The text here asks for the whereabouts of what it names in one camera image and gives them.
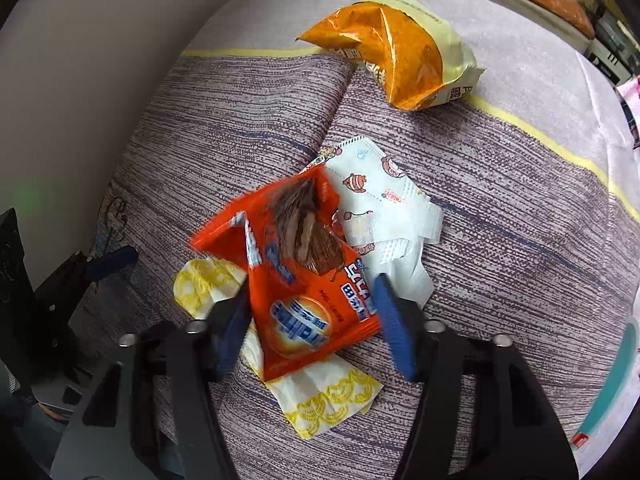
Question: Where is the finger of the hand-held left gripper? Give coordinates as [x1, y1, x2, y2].
[84, 246, 140, 282]

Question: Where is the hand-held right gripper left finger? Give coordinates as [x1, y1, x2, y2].
[55, 285, 252, 480]

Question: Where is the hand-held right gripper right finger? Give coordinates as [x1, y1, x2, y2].
[372, 274, 581, 480]

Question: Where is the orange snack packet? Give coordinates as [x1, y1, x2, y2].
[190, 167, 383, 383]

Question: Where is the teal plastic basin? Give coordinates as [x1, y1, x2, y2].
[582, 317, 640, 442]

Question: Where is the yellow patterned napkin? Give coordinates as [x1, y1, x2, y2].
[174, 257, 386, 440]

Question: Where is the white printed face mask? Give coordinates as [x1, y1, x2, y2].
[300, 136, 445, 307]

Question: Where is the purple striped bed sheet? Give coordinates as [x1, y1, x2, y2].
[65, 0, 640, 463]

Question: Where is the orange and cream snack bag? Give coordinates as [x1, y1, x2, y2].
[296, 0, 486, 112]

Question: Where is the pink floral blanket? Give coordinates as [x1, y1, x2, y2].
[615, 74, 640, 152]

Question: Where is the beige sofa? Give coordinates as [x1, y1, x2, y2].
[436, 0, 601, 55]

